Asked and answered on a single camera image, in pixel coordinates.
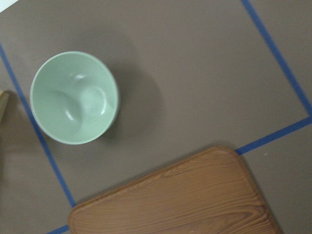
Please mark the mint green bowl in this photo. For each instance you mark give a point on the mint green bowl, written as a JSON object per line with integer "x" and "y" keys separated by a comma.
{"x": 74, "y": 98}

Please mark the wooden cutting board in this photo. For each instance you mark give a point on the wooden cutting board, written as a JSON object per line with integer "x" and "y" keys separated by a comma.
{"x": 212, "y": 192}

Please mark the light wooden stand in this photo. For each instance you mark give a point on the light wooden stand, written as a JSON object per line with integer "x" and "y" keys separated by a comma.
{"x": 4, "y": 97}

